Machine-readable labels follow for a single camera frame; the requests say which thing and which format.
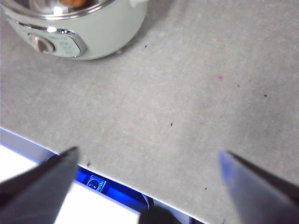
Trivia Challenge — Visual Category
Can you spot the brown potato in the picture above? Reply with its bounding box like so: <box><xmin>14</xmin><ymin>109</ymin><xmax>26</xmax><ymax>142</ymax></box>
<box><xmin>59</xmin><ymin>0</ymin><xmax>87</xmax><ymax>8</ymax></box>

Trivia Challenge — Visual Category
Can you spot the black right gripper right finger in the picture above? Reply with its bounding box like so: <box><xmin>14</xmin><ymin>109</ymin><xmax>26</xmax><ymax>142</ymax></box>
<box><xmin>218</xmin><ymin>148</ymin><xmax>299</xmax><ymax>224</ymax></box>

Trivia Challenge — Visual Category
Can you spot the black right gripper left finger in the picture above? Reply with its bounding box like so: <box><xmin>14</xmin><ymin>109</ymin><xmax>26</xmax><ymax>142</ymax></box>
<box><xmin>0</xmin><ymin>146</ymin><xmax>79</xmax><ymax>224</ymax></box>

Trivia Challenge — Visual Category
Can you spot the blue lit gauge display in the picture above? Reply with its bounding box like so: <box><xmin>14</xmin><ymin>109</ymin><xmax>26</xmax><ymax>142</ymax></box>
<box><xmin>74</xmin><ymin>166</ymin><xmax>153</xmax><ymax>213</ymax></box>

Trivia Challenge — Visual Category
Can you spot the black rounded device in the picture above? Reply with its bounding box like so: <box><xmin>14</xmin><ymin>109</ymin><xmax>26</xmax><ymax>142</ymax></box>
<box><xmin>138</xmin><ymin>195</ymin><xmax>188</xmax><ymax>224</ymax></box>

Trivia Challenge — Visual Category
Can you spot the pale green electric pot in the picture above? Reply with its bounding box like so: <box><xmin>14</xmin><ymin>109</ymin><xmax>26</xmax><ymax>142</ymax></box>
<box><xmin>0</xmin><ymin>0</ymin><xmax>150</xmax><ymax>61</ymax></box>

